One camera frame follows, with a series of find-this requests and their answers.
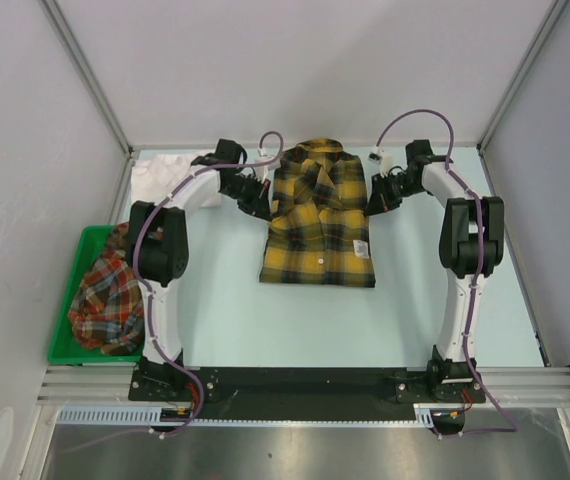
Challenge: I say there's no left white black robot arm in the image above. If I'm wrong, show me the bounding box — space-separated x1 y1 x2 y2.
127 139 270 400

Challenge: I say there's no red plaid crumpled shirt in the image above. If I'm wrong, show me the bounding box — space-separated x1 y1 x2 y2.
67 223 144 356

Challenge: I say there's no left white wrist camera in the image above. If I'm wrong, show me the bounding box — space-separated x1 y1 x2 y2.
252 148 273 183

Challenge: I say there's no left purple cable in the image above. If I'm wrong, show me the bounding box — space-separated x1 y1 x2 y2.
62 130 286 454

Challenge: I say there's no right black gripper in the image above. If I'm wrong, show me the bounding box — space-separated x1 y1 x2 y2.
363 171 425 217

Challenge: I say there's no aluminium front frame rail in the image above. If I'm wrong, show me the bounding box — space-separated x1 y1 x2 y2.
36 366 570 408

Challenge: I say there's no left aluminium corner post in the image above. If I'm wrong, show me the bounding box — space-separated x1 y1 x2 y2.
38 0 133 158

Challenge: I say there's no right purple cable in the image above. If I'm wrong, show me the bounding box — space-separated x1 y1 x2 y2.
374 108 519 440

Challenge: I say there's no white slotted cable duct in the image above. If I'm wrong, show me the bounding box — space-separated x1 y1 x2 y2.
57 405 434 428

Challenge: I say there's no purple cable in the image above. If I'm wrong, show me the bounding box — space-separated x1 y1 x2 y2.
62 130 286 454
374 108 519 440

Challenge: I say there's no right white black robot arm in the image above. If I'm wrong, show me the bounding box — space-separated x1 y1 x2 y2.
366 140 505 403

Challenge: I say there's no white folded shirt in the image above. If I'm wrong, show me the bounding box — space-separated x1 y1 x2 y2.
130 150 207 206

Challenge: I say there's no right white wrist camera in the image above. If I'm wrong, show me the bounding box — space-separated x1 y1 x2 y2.
368 146 394 177

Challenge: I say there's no right aluminium corner post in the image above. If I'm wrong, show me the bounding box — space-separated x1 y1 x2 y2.
476 0 570 156

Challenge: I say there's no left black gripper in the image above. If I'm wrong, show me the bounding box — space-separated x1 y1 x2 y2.
220 174 272 222

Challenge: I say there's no yellow plaid long sleeve shirt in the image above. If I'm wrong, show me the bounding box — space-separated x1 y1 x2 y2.
259 138 376 288

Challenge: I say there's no green plastic bin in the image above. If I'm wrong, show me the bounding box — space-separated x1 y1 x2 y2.
46 224 147 366

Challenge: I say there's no aluminium corner post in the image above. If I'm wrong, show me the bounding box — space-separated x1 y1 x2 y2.
38 0 133 158
476 0 570 156

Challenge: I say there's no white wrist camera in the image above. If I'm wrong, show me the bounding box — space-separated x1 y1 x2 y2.
368 146 394 177
252 148 273 183

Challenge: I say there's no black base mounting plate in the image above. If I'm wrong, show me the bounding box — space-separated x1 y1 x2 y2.
128 366 486 422

